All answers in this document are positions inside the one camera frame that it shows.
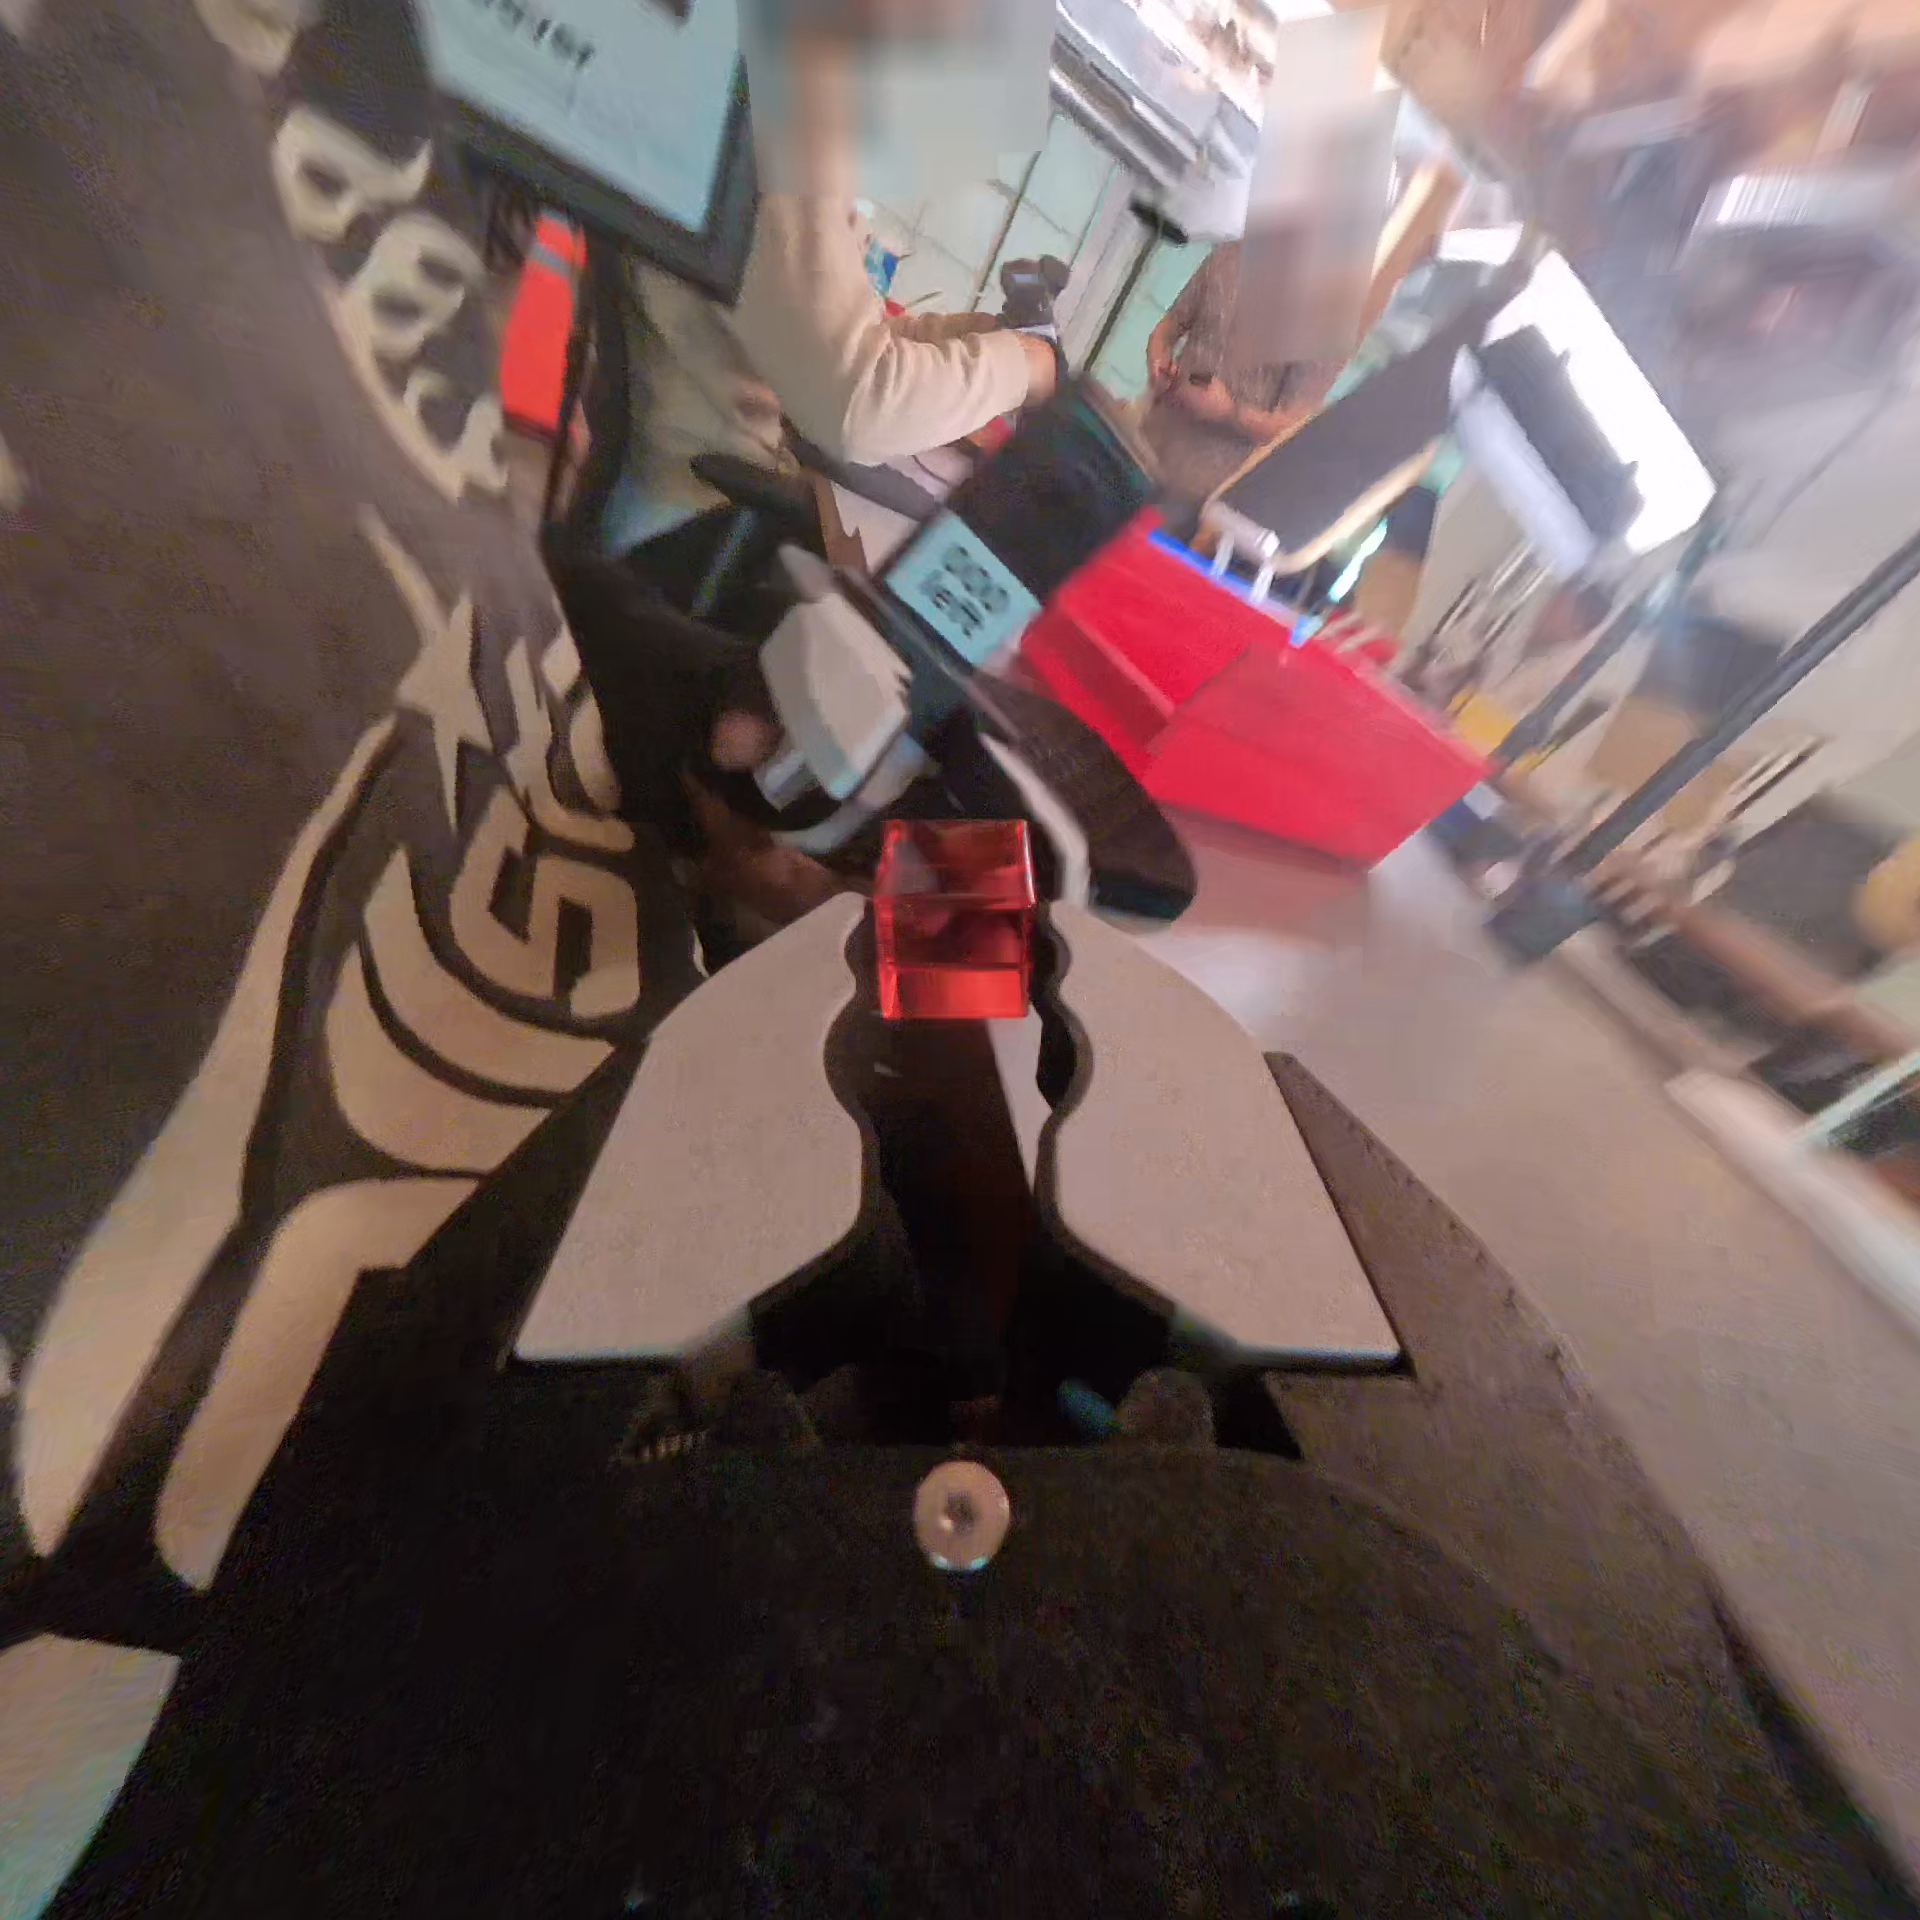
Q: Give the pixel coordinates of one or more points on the red plastic bin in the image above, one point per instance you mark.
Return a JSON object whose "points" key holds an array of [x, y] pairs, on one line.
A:
{"points": [[1277, 721]]}

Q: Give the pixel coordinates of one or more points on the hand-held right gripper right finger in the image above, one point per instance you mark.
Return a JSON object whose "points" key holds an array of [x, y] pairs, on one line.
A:
{"points": [[1215, 1201]]}

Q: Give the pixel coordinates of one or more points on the red transparent cube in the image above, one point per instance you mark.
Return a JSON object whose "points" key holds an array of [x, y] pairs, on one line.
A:
{"points": [[961, 930]]}

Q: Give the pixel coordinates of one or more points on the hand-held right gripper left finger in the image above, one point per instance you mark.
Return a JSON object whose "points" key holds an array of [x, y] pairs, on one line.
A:
{"points": [[704, 1201]]}

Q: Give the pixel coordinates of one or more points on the black tripod pole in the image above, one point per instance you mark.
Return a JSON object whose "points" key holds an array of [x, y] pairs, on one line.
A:
{"points": [[1725, 721]]}

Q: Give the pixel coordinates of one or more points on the person's left hand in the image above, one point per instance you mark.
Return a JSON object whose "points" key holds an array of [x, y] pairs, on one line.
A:
{"points": [[744, 746]]}

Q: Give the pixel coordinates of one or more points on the black panel on white stand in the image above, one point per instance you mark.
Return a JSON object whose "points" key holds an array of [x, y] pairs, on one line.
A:
{"points": [[1349, 450]]}

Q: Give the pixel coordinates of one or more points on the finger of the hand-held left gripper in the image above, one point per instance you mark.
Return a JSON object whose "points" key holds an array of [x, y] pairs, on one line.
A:
{"points": [[833, 698], [1066, 848]]}

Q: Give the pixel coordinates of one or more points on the black cushion pad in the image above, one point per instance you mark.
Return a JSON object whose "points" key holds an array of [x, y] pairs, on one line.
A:
{"points": [[1125, 839]]}

